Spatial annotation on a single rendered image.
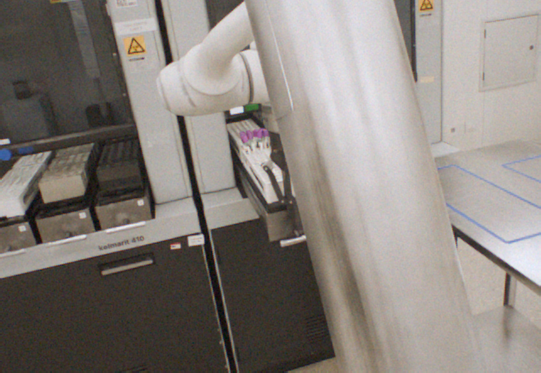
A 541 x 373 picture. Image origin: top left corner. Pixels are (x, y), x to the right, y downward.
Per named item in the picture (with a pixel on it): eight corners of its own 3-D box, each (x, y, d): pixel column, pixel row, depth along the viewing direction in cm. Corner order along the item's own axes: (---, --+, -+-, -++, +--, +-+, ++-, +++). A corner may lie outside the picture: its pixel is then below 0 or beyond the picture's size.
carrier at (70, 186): (88, 191, 124) (82, 172, 122) (87, 194, 122) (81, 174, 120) (45, 200, 122) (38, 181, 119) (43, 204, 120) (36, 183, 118)
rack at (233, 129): (226, 140, 159) (223, 123, 157) (253, 135, 161) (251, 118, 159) (243, 166, 132) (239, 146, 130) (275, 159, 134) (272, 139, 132)
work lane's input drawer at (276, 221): (222, 156, 165) (219, 133, 162) (259, 149, 167) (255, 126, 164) (274, 252, 98) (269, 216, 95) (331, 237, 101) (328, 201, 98)
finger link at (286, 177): (289, 156, 93) (283, 158, 93) (294, 205, 97) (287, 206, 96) (284, 151, 97) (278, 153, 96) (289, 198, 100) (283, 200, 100)
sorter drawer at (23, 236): (40, 172, 175) (34, 151, 172) (76, 165, 178) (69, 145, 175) (-25, 266, 109) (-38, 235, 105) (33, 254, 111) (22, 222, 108)
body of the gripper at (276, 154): (299, 120, 97) (303, 160, 100) (262, 128, 95) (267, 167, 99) (310, 128, 90) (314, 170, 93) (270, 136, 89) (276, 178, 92)
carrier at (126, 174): (142, 180, 127) (137, 161, 125) (142, 183, 125) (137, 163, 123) (101, 189, 125) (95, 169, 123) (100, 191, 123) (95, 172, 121)
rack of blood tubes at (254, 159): (243, 168, 131) (240, 148, 128) (275, 161, 132) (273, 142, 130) (269, 208, 103) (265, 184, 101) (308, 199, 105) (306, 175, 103)
